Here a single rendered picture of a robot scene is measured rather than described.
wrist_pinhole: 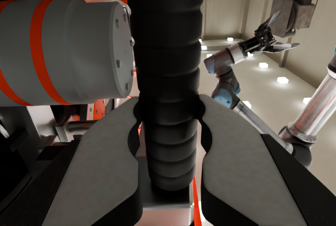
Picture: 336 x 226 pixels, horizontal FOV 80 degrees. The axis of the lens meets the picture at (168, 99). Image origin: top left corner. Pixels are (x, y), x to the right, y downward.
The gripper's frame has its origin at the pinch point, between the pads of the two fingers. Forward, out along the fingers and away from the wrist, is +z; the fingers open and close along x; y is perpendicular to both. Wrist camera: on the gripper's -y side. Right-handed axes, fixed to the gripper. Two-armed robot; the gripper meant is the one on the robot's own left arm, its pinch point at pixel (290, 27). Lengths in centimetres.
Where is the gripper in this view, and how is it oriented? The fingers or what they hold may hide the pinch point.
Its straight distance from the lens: 96.1
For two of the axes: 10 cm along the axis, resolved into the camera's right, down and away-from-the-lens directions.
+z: 8.8, -4.2, -2.4
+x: -3.9, -9.1, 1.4
